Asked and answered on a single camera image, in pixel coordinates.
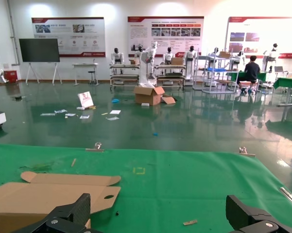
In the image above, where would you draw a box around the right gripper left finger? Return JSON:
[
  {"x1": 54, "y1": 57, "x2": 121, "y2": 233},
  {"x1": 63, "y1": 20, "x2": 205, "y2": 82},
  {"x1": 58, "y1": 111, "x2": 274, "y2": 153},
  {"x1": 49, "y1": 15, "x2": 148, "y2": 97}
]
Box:
[{"x1": 12, "y1": 193, "x2": 92, "y2": 233}]

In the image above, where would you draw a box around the tall white wrapped robot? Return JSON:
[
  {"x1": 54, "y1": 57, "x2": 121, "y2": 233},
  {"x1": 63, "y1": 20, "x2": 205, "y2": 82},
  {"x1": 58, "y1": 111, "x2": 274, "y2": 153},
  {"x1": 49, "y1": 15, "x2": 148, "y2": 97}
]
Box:
[{"x1": 138, "y1": 41, "x2": 159, "y2": 86}]

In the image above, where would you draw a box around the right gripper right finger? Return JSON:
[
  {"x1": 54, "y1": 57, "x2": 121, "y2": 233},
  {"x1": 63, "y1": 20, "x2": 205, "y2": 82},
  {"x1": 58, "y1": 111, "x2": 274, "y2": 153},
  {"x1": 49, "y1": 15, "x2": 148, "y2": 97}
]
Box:
[{"x1": 225, "y1": 195, "x2": 292, "y2": 233}]

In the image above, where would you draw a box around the cardboard box with round hole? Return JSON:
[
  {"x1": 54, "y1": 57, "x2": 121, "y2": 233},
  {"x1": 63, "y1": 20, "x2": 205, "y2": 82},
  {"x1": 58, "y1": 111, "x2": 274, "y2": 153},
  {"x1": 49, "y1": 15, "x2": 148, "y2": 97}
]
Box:
[{"x1": 0, "y1": 171, "x2": 122, "y2": 233}]

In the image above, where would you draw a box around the red box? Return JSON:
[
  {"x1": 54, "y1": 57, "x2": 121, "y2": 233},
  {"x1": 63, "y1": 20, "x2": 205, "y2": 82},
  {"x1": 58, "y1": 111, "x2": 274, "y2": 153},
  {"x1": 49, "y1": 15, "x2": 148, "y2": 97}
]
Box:
[{"x1": 3, "y1": 70, "x2": 18, "y2": 83}]

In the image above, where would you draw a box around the white paper bag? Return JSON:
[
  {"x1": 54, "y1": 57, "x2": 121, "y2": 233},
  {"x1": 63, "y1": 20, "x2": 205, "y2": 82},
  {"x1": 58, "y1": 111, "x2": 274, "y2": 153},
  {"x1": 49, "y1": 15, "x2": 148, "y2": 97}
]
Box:
[{"x1": 77, "y1": 91, "x2": 97, "y2": 111}]

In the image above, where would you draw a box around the large open cardboard box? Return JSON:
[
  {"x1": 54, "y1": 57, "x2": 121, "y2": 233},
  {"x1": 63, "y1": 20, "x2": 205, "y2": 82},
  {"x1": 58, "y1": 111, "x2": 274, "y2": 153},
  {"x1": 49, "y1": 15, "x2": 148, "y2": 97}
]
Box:
[{"x1": 133, "y1": 86, "x2": 177, "y2": 107}]

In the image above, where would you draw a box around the white pipe frame workbench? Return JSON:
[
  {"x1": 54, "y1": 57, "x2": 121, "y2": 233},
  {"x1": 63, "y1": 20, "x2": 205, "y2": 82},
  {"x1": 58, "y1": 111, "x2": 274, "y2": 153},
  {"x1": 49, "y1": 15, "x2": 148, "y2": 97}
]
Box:
[
  {"x1": 155, "y1": 63, "x2": 185, "y2": 88},
  {"x1": 109, "y1": 63, "x2": 139, "y2": 87},
  {"x1": 193, "y1": 54, "x2": 239, "y2": 94}
]

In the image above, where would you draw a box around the seated person in black shirt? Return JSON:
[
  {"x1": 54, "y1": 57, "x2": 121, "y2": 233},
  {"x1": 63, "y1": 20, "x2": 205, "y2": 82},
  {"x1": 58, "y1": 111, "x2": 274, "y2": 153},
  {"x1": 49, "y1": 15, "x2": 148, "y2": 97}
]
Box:
[{"x1": 237, "y1": 55, "x2": 261, "y2": 94}]

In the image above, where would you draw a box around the metal binder clip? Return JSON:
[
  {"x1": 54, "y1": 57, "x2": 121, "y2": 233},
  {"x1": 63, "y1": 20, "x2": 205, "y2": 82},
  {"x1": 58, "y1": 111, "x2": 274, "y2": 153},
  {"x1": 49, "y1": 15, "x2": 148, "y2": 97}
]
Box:
[
  {"x1": 85, "y1": 142, "x2": 104, "y2": 153},
  {"x1": 239, "y1": 146, "x2": 256, "y2": 157}
]

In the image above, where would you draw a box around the red white wall poster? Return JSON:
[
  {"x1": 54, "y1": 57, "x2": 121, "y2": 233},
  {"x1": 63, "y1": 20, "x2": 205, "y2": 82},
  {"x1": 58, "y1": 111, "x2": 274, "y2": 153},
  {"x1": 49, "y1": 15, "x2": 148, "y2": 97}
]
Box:
[
  {"x1": 127, "y1": 16, "x2": 205, "y2": 58},
  {"x1": 31, "y1": 17, "x2": 105, "y2": 58},
  {"x1": 227, "y1": 16, "x2": 292, "y2": 59}
]

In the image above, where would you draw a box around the white narrow desk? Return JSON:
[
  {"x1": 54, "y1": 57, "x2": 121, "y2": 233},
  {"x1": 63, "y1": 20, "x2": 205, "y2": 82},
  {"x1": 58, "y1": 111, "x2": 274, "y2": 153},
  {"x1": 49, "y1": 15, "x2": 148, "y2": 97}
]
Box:
[{"x1": 72, "y1": 62, "x2": 100, "y2": 87}]

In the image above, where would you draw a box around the black screen on white stand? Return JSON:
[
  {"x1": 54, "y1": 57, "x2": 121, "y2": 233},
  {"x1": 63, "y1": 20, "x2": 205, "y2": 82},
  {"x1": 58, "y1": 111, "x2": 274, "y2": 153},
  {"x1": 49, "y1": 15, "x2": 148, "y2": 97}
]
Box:
[{"x1": 18, "y1": 38, "x2": 63, "y2": 85}]

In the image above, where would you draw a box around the table with green cloth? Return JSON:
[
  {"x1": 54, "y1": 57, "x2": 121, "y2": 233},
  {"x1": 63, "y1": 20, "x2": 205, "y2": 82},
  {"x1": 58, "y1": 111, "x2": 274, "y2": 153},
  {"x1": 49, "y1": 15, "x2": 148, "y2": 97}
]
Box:
[
  {"x1": 273, "y1": 76, "x2": 292, "y2": 107},
  {"x1": 225, "y1": 70, "x2": 268, "y2": 85}
]

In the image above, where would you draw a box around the black round stool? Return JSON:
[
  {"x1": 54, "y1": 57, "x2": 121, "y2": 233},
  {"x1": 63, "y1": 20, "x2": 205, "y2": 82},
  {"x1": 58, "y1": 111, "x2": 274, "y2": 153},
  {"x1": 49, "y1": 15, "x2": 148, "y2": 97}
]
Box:
[{"x1": 88, "y1": 70, "x2": 100, "y2": 86}]

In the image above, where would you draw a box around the green table cloth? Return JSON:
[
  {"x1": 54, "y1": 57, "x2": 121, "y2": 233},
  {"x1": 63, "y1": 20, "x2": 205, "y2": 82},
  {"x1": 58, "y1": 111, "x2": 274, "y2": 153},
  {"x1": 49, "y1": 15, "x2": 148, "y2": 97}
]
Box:
[{"x1": 0, "y1": 143, "x2": 292, "y2": 233}]

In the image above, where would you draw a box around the white humanoid robot black head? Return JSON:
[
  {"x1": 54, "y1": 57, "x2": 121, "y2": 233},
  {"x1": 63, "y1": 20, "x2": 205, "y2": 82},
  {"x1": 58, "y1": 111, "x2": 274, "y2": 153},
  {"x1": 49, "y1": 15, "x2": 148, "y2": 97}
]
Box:
[
  {"x1": 134, "y1": 46, "x2": 144, "y2": 60},
  {"x1": 110, "y1": 47, "x2": 124, "y2": 75},
  {"x1": 185, "y1": 45, "x2": 197, "y2": 80},
  {"x1": 263, "y1": 43, "x2": 280, "y2": 73},
  {"x1": 163, "y1": 47, "x2": 175, "y2": 66}
]

